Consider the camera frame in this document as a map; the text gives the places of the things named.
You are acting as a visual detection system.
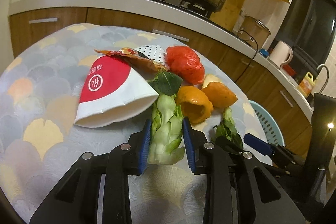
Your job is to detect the green bok choy stalk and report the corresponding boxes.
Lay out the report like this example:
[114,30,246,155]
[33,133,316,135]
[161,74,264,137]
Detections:
[147,94,185,165]

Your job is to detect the orange peel piece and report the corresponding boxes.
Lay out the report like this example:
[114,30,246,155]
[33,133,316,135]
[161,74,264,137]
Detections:
[202,74,238,109]
[175,86,214,124]

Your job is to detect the orange panda snack wrapper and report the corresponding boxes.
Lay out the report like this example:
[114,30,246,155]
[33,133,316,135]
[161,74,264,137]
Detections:
[94,47,169,73]

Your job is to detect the light blue perforated basket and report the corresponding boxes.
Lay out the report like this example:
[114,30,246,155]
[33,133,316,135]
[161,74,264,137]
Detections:
[249,100,285,146]

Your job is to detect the dark green leafy vegetable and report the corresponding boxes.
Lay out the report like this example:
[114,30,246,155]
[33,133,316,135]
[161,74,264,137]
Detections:
[211,107,243,154]

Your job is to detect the wooden base cabinets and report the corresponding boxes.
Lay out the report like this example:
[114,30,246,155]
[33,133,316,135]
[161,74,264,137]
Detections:
[8,7,312,157]

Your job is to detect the yellow detergent bottle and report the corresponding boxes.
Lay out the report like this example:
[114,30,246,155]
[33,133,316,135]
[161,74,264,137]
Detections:
[297,72,315,98]

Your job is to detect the chrome sink faucet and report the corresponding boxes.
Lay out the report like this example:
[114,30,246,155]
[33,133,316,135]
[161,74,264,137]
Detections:
[317,64,330,94]

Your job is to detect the white electric kettle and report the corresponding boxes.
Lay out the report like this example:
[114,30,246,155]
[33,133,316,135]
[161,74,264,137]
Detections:
[268,41,293,68]

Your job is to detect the red white paper cup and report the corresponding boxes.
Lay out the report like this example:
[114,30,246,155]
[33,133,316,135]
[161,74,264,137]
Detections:
[74,56,159,128]

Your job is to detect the brown rice cooker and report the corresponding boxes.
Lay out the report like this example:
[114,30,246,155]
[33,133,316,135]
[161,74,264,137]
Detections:
[237,16,271,50]

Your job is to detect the dark window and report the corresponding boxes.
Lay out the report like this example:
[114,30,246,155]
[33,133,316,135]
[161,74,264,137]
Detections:
[270,0,335,78]

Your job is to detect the red crumpled plastic bag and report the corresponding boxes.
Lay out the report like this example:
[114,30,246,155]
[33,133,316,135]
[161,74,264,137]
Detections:
[166,46,205,85]

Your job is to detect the wooden cutting board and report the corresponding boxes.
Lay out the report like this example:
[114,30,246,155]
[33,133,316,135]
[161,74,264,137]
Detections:
[210,0,245,32]

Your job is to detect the white dotted paper wrapper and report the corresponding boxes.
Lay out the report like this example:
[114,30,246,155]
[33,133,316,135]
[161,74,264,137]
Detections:
[135,45,167,66]

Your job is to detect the black power cable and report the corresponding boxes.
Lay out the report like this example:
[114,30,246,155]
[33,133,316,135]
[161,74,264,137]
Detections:
[235,29,259,83]

